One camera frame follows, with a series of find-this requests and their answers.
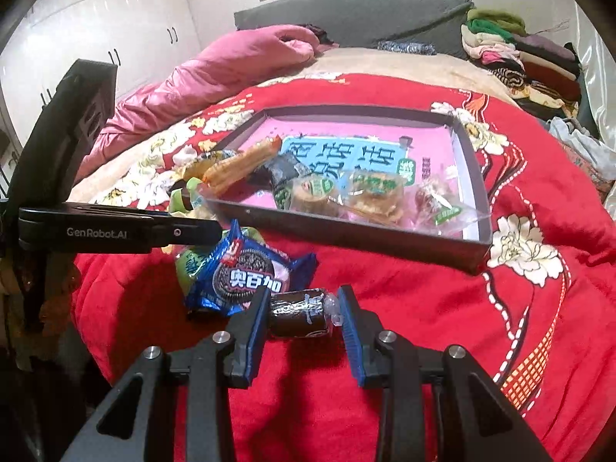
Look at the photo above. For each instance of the black green snack packet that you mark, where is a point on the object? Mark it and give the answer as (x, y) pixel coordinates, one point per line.
(284, 173)

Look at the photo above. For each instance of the white satin curtain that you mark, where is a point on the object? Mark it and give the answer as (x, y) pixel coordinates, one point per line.
(601, 82)

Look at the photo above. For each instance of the pink quilt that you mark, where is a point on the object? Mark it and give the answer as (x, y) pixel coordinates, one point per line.
(192, 86)

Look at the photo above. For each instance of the orange snack packet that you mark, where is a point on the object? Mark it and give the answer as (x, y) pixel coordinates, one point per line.
(240, 163)

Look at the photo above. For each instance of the dark shallow cardboard box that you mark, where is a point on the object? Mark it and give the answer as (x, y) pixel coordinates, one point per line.
(361, 245)

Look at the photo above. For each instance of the white wardrobe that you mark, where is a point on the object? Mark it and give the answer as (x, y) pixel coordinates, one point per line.
(96, 19)

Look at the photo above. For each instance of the brown chocolate roll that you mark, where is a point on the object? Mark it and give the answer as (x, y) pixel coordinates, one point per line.
(298, 315)

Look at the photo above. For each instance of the red floral blanket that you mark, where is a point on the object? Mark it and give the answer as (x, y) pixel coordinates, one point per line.
(433, 322)

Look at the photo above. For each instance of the yellow snack packet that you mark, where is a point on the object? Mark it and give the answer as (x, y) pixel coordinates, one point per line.
(199, 166)

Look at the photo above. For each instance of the grey headboard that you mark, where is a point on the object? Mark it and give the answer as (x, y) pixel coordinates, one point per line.
(361, 19)

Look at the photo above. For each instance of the patterned pillow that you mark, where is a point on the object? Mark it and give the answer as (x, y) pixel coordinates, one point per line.
(406, 47)

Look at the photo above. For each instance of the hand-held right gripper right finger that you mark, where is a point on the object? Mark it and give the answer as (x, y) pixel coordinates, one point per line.
(352, 341)

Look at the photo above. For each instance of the blue cookie packet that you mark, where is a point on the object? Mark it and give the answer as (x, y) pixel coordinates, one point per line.
(240, 274)

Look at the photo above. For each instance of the beige bed sheet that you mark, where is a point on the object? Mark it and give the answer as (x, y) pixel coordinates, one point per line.
(385, 65)

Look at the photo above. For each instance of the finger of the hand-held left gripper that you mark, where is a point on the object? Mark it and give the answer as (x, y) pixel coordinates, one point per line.
(120, 209)
(192, 232)

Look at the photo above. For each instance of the crumpled cloth pile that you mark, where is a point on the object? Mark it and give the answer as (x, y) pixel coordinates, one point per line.
(577, 142)

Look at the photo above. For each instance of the stack of folded clothes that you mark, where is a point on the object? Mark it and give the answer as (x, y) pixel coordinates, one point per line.
(529, 67)

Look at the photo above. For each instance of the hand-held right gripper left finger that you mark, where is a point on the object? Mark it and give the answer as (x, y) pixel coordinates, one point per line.
(252, 334)

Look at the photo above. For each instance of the dark cloth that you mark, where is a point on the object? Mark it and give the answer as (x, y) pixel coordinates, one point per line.
(322, 33)

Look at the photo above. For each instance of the clear red candy packet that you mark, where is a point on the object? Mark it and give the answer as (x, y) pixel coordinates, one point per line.
(430, 202)

